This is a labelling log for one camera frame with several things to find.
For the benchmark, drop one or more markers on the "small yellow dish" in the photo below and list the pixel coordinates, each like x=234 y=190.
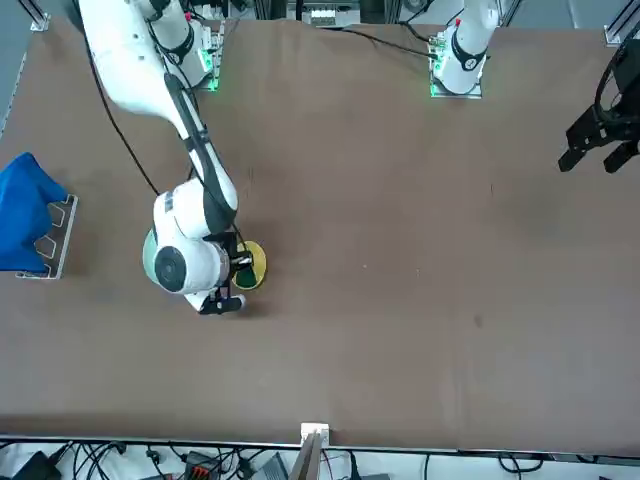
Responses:
x=260 y=260

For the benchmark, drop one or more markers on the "pale green plate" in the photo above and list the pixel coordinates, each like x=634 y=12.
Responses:
x=147 y=255

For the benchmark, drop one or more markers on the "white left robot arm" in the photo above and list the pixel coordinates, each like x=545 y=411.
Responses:
x=465 y=55

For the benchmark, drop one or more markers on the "aluminium edge rail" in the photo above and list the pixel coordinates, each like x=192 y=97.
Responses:
x=12 y=95

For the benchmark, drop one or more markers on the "blue cloth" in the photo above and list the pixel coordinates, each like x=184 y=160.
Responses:
x=25 y=215

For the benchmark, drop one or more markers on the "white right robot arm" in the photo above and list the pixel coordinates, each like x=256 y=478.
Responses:
x=130 y=65

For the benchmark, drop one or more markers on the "aluminium corner post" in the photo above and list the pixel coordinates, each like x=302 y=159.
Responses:
x=39 y=20
x=617 y=30

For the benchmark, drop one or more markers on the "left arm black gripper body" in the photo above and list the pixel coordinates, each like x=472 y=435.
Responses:
x=630 y=75

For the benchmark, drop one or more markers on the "green and yellow sponge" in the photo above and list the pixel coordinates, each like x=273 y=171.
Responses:
x=247 y=279

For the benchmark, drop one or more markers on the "black and orange connector box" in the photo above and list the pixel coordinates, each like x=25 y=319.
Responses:
x=200 y=467

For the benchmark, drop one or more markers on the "clear slotted rack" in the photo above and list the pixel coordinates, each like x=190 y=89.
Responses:
x=60 y=240

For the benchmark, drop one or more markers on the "aluminium profile post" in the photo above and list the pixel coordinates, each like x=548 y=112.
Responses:
x=310 y=460

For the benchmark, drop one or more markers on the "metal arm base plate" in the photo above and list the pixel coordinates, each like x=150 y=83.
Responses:
x=212 y=60
x=450 y=94

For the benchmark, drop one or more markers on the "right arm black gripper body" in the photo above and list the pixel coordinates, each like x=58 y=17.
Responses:
x=235 y=250

